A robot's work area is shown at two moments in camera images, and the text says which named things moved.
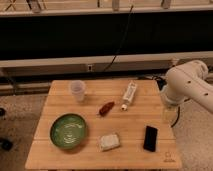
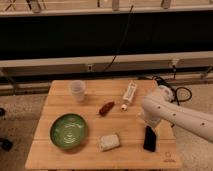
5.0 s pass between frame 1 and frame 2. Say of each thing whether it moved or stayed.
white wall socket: stayed
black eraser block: stayed
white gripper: moved
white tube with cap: stayed
